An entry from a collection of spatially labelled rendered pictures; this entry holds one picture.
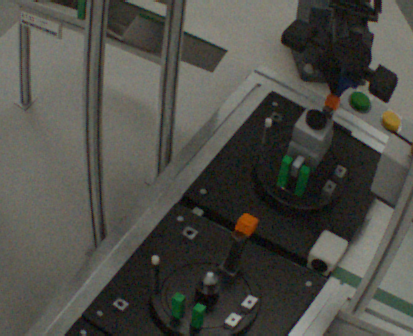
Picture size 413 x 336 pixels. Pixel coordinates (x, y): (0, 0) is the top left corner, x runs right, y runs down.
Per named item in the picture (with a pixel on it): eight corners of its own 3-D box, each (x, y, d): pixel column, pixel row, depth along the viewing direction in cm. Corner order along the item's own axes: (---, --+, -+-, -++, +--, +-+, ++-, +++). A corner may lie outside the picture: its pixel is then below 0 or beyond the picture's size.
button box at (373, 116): (345, 106, 132) (349, 82, 127) (429, 160, 125) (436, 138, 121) (331, 129, 128) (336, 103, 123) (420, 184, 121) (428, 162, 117)
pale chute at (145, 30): (153, 38, 126) (168, 17, 125) (213, 73, 121) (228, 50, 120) (67, 9, 101) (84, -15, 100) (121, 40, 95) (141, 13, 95)
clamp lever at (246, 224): (226, 260, 98) (245, 211, 95) (240, 267, 98) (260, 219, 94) (212, 272, 96) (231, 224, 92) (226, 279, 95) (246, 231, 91)
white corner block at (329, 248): (318, 244, 106) (324, 227, 103) (342, 256, 105) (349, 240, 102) (302, 267, 104) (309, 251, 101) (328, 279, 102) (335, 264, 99)
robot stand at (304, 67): (346, 40, 151) (355, -22, 136) (366, 86, 142) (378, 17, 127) (284, 33, 149) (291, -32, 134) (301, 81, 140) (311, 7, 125)
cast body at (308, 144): (305, 130, 110) (311, 95, 104) (330, 144, 108) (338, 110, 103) (278, 168, 105) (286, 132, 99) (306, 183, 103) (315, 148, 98)
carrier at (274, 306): (174, 211, 109) (179, 147, 99) (323, 286, 102) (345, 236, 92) (81, 321, 95) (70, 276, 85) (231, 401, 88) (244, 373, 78)
